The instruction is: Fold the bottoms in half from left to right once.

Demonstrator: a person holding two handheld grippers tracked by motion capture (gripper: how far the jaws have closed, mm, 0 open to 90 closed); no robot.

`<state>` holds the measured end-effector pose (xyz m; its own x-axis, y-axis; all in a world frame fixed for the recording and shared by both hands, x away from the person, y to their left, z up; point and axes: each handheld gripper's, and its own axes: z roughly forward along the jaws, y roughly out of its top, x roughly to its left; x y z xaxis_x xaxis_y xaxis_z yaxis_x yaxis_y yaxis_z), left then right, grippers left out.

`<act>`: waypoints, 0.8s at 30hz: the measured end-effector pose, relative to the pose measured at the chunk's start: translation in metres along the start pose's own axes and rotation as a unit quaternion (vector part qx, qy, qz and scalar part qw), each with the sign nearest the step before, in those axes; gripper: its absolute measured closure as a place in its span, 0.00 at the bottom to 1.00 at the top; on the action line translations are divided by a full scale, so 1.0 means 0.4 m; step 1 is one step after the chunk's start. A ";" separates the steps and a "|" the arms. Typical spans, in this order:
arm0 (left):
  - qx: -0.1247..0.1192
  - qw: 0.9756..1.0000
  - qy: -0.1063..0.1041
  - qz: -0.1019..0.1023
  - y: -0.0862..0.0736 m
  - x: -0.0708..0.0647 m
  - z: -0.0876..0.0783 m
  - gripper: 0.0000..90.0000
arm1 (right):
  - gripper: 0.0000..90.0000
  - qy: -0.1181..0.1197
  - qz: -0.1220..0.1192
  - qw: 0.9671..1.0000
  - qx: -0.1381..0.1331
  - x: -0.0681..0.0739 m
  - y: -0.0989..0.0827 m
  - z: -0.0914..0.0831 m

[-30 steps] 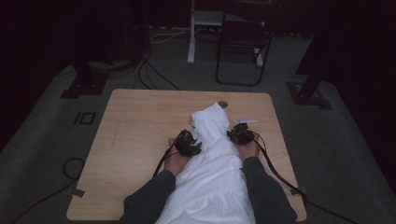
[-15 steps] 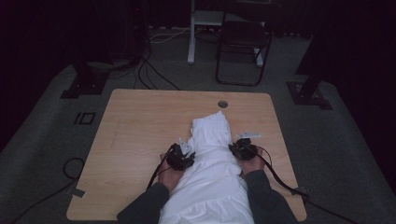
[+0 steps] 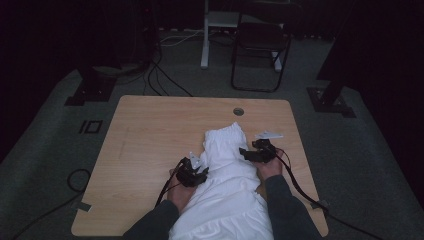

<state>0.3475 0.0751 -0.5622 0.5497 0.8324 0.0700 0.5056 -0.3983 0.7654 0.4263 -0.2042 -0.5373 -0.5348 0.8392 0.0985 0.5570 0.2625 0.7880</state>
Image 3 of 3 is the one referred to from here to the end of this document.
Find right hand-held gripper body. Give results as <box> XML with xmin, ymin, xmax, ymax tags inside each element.
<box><xmin>252</xmin><ymin>130</ymin><xmax>284</xmax><ymax>164</ymax></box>

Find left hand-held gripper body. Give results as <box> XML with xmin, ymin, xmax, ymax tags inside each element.
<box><xmin>175</xmin><ymin>151</ymin><xmax>208</xmax><ymax>188</ymax></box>

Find white garment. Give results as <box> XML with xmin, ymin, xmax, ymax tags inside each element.
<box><xmin>168</xmin><ymin>122</ymin><xmax>275</xmax><ymax>240</ymax></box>

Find person's right hand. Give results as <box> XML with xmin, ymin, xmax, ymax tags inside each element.
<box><xmin>254</xmin><ymin>150</ymin><xmax>285</xmax><ymax>183</ymax></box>

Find person's left hand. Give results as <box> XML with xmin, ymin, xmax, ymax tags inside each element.
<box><xmin>166</xmin><ymin>168</ymin><xmax>198</xmax><ymax>214</ymax></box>

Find black metal stand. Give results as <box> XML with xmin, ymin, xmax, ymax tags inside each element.
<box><xmin>64</xmin><ymin>66</ymin><xmax>118</xmax><ymax>107</ymax></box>
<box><xmin>306</xmin><ymin>0</ymin><xmax>368</xmax><ymax>118</ymax></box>

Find black folding chair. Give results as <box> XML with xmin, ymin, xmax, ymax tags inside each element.
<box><xmin>230</xmin><ymin>3</ymin><xmax>303</xmax><ymax>93</ymax></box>

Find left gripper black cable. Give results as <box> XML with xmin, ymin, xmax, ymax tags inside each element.
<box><xmin>154</xmin><ymin>158</ymin><xmax>186</xmax><ymax>208</ymax></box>

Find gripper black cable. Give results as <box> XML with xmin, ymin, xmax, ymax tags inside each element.
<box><xmin>274</xmin><ymin>148</ymin><xmax>384</xmax><ymax>240</ymax></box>
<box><xmin>154</xmin><ymin>158</ymin><xmax>186</xmax><ymax>208</ymax></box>

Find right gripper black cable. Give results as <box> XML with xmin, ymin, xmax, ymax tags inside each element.
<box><xmin>274</xmin><ymin>148</ymin><xmax>384</xmax><ymax>240</ymax></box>

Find black floor cables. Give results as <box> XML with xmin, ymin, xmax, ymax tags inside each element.
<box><xmin>143</xmin><ymin>56</ymin><xmax>194</xmax><ymax>98</ymax></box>

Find white desk frame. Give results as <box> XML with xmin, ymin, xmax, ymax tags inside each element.
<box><xmin>200</xmin><ymin>0</ymin><xmax>284</xmax><ymax>73</ymax></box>

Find black looped floor cable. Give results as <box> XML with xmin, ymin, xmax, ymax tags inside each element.
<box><xmin>11</xmin><ymin>168</ymin><xmax>92</xmax><ymax>240</ymax></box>

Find white floor cable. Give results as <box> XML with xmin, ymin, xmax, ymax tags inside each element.
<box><xmin>159</xmin><ymin>29</ymin><xmax>205</xmax><ymax>47</ymax></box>

